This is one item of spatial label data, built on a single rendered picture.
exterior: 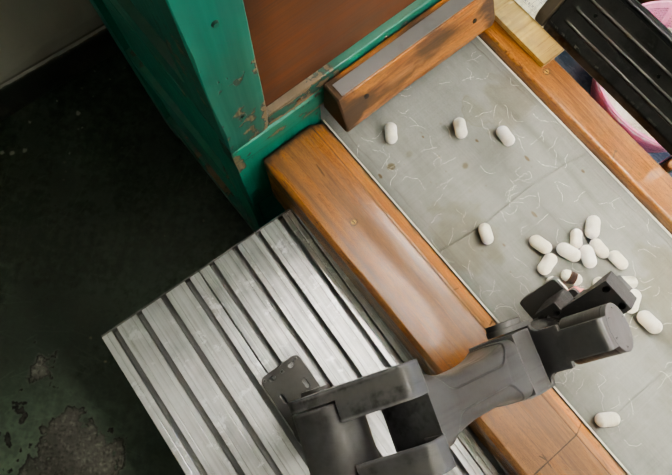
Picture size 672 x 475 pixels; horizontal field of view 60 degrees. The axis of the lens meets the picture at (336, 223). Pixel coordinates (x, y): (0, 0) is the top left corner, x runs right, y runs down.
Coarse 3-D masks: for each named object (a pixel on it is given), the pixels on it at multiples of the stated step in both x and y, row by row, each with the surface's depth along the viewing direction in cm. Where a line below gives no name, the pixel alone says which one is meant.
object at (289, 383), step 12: (288, 360) 90; (300, 360) 90; (276, 372) 89; (288, 372) 89; (300, 372) 89; (264, 384) 89; (276, 384) 89; (288, 384) 89; (300, 384) 89; (312, 384) 89; (276, 396) 88; (288, 396) 88; (300, 396) 88; (288, 408) 88; (288, 420) 87
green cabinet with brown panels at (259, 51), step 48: (144, 0) 69; (192, 0) 50; (240, 0) 55; (288, 0) 62; (336, 0) 69; (384, 0) 77; (432, 0) 85; (192, 48) 56; (240, 48) 61; (288, 48) 71; (336, 48) 79; (192, 96) 78; (240, 96) 69; (288, 96) 80; (240, 144) 80
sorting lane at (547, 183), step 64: (448, 64) 96; (384, 128) 93; (448, 128) 93; (512, 128) 94; (384, 192) 91; (448, 192) 91; (512, 192) 91; (576, 192) 91; (448, 256) 88; (512, 256) 88; (640, 256) 89; (576, 384) 84; (640, 384) 84; (640, 448) 81
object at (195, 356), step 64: (256, 256) 95; (320, 256) 95; (128, 320) 92; (192, 320) 92; (256, 320) 92; (320, 320) 94; (192, 384) 89; (256, 384) 91; (320, 384) 90; (192, 448) 87; (256, 448) 87; (384, 448) 88
